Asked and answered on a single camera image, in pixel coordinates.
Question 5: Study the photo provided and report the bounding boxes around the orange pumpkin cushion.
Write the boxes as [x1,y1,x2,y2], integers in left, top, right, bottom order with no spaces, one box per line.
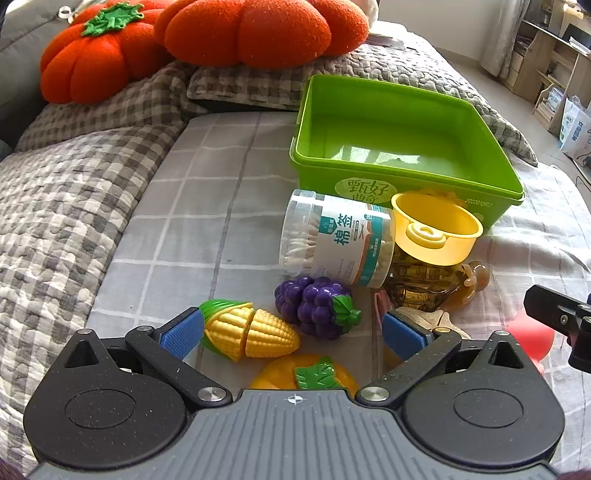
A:
[39,2,174,104]
[154,0,370,70]

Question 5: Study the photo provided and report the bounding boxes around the small pink box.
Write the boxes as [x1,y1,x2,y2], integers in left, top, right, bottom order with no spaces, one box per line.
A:
[374,291,394,320]

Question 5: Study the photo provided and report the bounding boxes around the translucent brown hair claw clip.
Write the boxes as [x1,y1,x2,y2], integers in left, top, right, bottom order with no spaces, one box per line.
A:
[383,247,462,315]

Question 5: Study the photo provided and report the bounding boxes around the yellow toy pot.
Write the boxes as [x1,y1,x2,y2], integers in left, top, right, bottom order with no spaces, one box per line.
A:
[390,191,484,267]

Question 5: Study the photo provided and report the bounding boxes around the grey sofa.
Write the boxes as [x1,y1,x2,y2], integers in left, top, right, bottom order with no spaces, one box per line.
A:
[0,0,93,148]

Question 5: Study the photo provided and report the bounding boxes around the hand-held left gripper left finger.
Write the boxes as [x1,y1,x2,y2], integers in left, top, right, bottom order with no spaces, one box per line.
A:
[54,308,233,411]

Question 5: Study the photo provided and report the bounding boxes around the green plastic box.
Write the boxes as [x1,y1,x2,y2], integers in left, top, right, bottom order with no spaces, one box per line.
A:
[289,74,526,236]

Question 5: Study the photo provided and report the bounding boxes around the wooden shelf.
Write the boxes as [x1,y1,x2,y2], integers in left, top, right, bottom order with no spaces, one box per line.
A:
[508,0,591,134]

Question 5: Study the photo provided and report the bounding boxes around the yellow toy corn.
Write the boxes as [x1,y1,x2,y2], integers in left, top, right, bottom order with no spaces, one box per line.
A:
[198,299,301,361]

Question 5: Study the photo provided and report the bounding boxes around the grey grid bed sheet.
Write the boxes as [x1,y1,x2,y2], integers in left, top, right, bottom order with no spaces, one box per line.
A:
[88,111,591,467]

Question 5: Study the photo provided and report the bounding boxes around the toy orange with green leaf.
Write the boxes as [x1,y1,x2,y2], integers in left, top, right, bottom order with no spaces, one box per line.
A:
[249,353,360,398]

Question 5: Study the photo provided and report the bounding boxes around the checked grey quilt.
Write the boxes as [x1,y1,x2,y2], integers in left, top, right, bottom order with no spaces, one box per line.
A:
[0,60,204,467]

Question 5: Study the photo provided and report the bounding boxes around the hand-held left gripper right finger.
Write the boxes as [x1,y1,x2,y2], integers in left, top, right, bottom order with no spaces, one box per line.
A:
[355,310,542,411]

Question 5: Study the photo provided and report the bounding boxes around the red plastic toy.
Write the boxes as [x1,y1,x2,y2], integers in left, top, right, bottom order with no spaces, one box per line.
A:
[505,309,554,365]

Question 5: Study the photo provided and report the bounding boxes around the checked grey pillow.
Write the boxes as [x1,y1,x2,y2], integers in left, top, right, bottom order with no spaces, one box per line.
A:
[187,41,539,167]

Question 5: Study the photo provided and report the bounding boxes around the white paper bag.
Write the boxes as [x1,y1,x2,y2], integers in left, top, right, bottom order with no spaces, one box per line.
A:
[558,95,591,160]

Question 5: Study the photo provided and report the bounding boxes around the purple toy grapes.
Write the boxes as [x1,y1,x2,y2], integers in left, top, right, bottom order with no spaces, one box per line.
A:
[274,276,363,341]

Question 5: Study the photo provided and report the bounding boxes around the clear cotton swab jar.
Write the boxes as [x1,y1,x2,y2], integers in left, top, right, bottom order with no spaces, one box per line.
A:
[278,189,397,289]

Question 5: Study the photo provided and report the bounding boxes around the pale curtain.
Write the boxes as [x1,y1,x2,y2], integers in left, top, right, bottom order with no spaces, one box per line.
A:
[480,0,527,77]

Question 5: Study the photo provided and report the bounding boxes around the beige hair claw clip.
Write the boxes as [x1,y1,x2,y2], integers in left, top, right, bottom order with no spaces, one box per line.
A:
[397,307,472,340]

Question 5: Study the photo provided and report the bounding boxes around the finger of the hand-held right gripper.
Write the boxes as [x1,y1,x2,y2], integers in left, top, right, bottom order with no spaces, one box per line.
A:
[524,285,591,370]

